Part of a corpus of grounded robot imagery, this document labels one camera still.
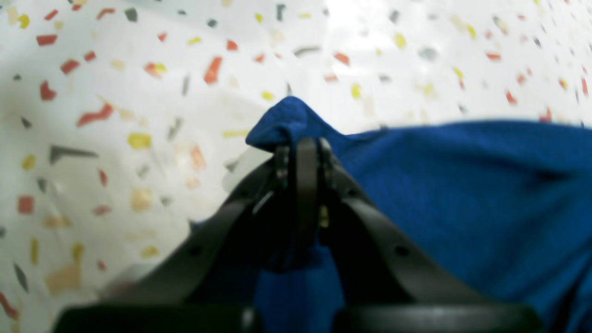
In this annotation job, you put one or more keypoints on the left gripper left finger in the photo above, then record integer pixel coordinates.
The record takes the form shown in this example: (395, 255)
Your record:
(208, 284)

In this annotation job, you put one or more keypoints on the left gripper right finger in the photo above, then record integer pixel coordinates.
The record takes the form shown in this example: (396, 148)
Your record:
(389, 284)

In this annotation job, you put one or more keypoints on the dark blue t-shirt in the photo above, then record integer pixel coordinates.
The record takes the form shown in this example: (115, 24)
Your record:
(504, 207)

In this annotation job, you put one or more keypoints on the terrazzo pattern table cloth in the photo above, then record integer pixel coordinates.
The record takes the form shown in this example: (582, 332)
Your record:
(123, 122)

